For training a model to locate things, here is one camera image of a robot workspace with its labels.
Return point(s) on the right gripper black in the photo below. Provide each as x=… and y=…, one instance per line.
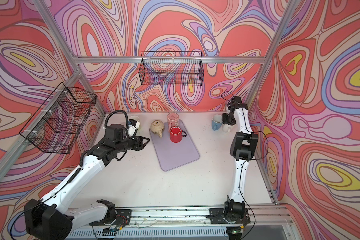
x=225, y=120

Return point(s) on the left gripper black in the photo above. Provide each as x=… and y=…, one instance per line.
x=138, y=142

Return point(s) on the white mug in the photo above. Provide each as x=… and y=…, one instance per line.
x=227, y=128

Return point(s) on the blue floral mug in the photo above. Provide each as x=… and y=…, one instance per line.
x=216, y=122

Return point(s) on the light green mug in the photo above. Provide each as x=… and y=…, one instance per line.
x=135, y=119

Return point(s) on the red mug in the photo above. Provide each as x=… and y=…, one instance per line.
x=177, y=134

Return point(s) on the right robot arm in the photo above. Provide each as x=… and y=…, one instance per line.
x=242, y=150

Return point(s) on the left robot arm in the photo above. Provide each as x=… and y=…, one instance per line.
x=49, y=218

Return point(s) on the pink patterned mug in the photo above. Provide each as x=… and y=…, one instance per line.
x=173, y=120

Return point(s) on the beige ceramic teapot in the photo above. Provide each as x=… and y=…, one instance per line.
x=157, y=127

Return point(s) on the lavender tray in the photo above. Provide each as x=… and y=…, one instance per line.
x=173, y=155

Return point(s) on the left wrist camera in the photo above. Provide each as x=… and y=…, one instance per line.
x=132, y=131

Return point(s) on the black wire basket back wall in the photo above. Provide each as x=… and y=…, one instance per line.
x=171, y=68

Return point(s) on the black wire basket wall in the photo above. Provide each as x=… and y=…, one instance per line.
x=171, y=68
x=61, y=123

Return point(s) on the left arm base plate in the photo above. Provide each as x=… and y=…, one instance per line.
x=122, y=219

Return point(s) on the black wire basket left wall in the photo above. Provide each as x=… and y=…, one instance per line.
x=61, y=123

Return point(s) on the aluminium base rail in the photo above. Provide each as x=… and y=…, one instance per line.
x=267, y=223

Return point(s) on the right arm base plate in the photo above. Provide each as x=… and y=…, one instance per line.
x=217, y=216

